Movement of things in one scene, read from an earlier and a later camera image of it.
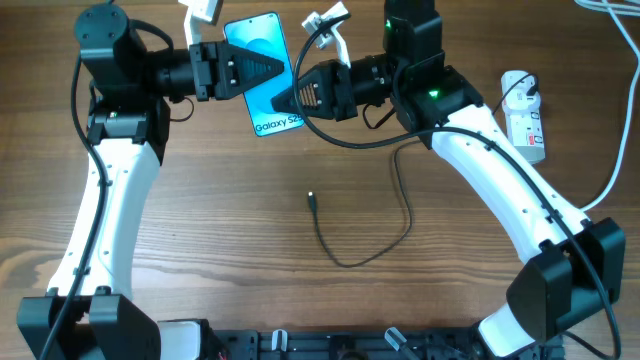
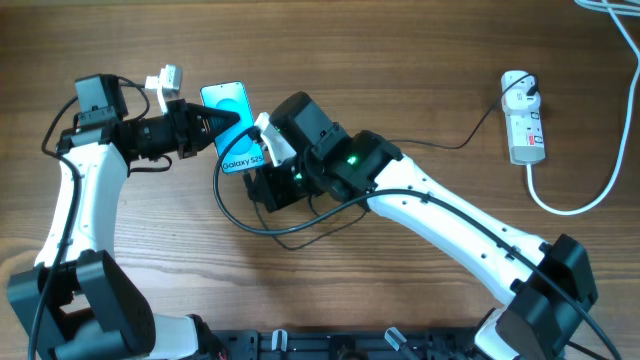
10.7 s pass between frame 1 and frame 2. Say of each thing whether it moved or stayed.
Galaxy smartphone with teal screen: moved
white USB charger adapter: stayed
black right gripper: moved
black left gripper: moved
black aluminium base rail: stayed
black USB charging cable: moved
